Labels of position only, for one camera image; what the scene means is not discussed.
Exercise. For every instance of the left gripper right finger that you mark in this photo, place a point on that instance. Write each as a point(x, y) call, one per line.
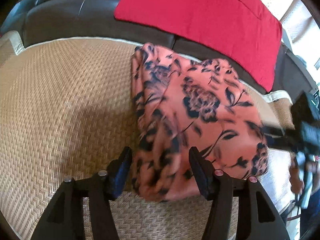
point(257, 215)

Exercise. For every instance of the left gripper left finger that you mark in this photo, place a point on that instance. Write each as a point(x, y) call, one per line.
point(63, 217)

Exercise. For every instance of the orange floral garment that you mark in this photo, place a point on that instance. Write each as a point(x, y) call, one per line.
point(180, 104)

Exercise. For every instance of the person's right hand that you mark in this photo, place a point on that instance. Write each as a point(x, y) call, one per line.
point(297, 185)

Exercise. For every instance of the striped dotted curtain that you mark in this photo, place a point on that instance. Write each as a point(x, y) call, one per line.
point(301, 28)

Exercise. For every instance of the woven rattan seat mat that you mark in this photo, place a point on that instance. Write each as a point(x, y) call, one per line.
point(66, 110)

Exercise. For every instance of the red cushion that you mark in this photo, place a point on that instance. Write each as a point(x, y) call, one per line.
point(243, 30)

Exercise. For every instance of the dark leather sofa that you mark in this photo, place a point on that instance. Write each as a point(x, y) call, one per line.
point(37, 21)

